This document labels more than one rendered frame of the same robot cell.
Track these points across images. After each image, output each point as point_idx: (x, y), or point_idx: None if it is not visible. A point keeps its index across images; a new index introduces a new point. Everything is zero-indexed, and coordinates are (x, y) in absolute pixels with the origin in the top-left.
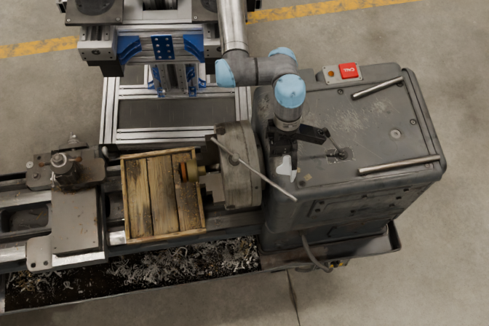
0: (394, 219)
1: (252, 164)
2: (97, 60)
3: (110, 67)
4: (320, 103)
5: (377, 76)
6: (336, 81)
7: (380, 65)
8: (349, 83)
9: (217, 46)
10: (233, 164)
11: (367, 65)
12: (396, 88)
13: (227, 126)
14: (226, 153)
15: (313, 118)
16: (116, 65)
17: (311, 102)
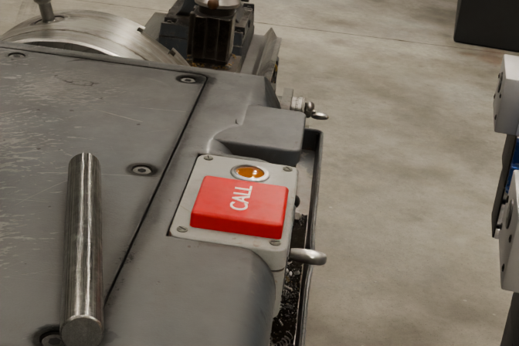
0: None
1: (13, 38)
2: (507, 144)
3: (501, 184)
4: (117, 122)
5: (164, 283)
6: (198, 173)
7: (228, 317)
8: (171, 198)
9: (512, 196)
10: (36, 21)
11: (259, 291)
12: (35, 316)
13: (169, 59)
14: (75, 13)
15: (62, 98)
16: (503, 184)
17: (138, 110)
